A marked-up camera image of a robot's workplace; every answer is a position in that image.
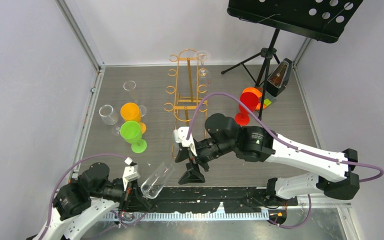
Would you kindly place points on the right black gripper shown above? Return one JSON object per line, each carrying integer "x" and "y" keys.
{"x": 192, "y": 175}

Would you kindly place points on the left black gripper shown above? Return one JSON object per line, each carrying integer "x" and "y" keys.
{"x": 133, "y": 199}

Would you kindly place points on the clear wine glass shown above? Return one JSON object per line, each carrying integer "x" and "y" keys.
{"x": 131, "y": 88}
{"x": 151, "y": 187}
{"x": 110, "y": 117}
{"x": 203, "y": 72}

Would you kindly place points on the gold wire glass rack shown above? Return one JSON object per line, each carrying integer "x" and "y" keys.
{"x": 186, "y": 90}

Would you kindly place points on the green wine glass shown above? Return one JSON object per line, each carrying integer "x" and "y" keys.
{"x": 131, "y": 132}

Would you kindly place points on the yellow wine glass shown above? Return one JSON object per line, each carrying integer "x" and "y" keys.
{"x": 131, "y": 112}

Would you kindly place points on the red wine glass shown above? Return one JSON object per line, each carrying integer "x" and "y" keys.
{"x": 250, "y": 102}

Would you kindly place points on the clear wine glass front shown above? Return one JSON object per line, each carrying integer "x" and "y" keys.
{"x": 131, "y": 88}

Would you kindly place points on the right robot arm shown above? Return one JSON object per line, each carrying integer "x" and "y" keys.
{"x": 327, "y": 172}

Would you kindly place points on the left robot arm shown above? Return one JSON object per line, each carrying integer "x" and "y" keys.
{"x": 82, "y": 203}

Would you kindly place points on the clear wine glass back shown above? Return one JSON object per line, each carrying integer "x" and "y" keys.
{"x": 203, "y": 72}

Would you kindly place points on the orange toy track piece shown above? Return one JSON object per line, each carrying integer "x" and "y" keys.
{"x": 257, "y": 91}

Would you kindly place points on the green toy brick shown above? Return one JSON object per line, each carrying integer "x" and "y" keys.
{"x": 266, "y": 103}

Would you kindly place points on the black metronome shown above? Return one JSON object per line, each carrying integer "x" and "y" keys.
{"x": 279, "y": 78}

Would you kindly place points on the black music stand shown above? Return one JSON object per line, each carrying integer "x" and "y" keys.
{"x": 320, "y": 20}

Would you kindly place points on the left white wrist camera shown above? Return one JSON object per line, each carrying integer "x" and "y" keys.
{"x": 130, "y": 173}

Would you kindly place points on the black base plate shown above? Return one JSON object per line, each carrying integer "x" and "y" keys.
{"x": 201, "y": 200}

